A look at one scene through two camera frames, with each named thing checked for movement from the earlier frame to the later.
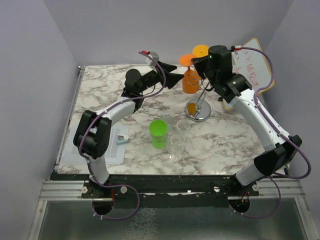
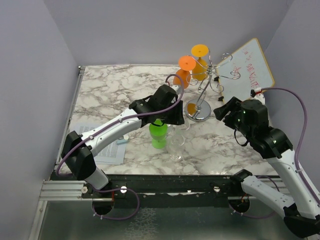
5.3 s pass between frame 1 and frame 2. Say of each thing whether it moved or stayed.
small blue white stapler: stayed
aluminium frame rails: stayed
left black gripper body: moved
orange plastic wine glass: moved
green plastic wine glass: stayed
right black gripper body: moved
